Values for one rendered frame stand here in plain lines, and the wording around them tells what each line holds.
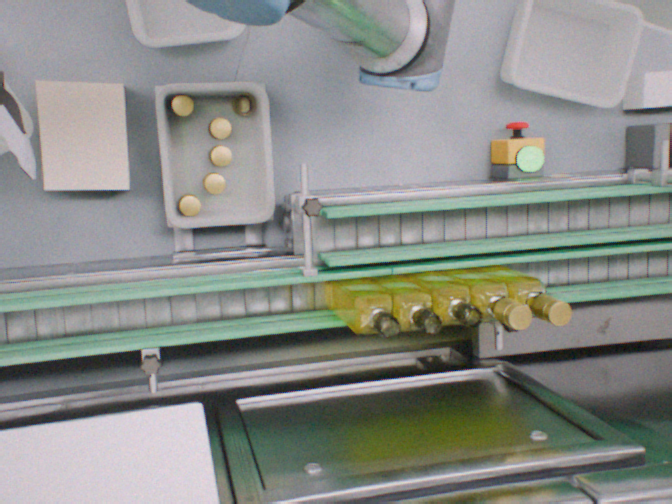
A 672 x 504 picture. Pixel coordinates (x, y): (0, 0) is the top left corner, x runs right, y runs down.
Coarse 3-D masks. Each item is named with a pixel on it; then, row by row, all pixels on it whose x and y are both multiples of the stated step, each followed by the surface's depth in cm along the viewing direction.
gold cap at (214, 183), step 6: (210, 174) 121; (216, 174) 121; (204, 180) 122; (210, 180) 121; (216, 180) 121; (222, 180) 121; (204, 186) 122; (210, 186) 121; (216, 186) 121; (222, 186) 121; (210, 192) 121; (216, 192) 121
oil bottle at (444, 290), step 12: (408, 276) 116; (420, 276) 114; (432, 276) 114; (444, 276) 113; (432, 288) 106; (444, 288) 105; (456, 288) 105; (468, 288) 106; (444, 300) 104; (468, 300) 105; (444, 312) 104; (444, 324) 105; (456, 324) 105
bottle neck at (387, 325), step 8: (376, 312) 100; (384, 312) 99; (376, 320) 98; (384, 320) 96; (392, 320) 97; (376, 328) 98; (384, 328) 100; (392, 328) 99; (400, 328) 97; (384, 336) 97; (392, 336) 97
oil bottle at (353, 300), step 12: (336, 288) 113; (348, 288) 109; (360, 288) 108; (372, 288) 108; (336, 300) 113; (348, 300) 106; (360, 300) 102; (372, 300) 102; (384, 300) 102; (336, 312) 114; (348, 312) 107; (360, 312) 102; (348, 324) 107; (360, 324) 102
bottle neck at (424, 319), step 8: (416, 312) 101; (424, 312) 99; (432, 312) 99; (416, 320) 100; (424, 320) 98; (432, 320) 101; (440, 320) 98; (424, 328) 98; (432, 328) 99; (440, 328) 99
